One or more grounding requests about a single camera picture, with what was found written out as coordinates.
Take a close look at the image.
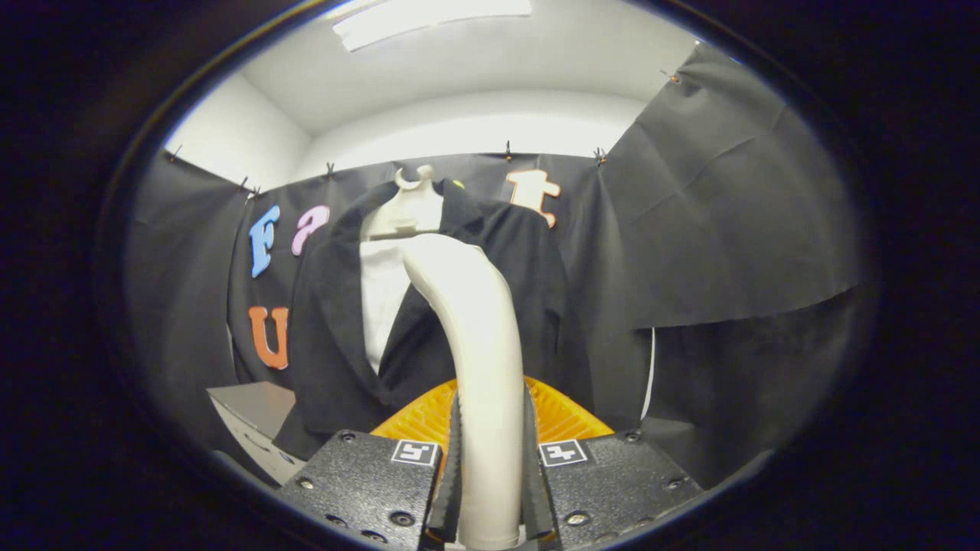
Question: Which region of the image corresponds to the grey cabinet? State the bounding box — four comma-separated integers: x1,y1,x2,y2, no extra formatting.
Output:
207,380,309,487

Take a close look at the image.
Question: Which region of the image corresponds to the black suit jacket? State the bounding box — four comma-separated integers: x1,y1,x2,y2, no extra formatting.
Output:
273,180,572,461

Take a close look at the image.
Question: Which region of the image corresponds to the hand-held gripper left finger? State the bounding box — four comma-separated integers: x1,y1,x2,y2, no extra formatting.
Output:
276,379,464,551

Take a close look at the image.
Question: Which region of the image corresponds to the white clothes hanger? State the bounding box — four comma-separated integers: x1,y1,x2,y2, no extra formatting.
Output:
360,165,446,243

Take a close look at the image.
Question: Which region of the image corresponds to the white mannequin torso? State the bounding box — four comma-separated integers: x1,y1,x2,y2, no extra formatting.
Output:
359,240,415,376

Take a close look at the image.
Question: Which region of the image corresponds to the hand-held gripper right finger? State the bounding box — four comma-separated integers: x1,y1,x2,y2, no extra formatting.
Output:
522,377,705,549

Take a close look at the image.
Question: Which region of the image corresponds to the ceiling light panel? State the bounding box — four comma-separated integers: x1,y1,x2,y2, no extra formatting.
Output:
332,0,534,53

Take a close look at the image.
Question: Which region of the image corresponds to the white garment steamer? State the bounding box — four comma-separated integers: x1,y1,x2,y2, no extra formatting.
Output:
402,233,526,550

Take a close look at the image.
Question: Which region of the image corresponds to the black backdrop cloth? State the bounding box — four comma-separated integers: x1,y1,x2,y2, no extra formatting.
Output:
122,42,862,491

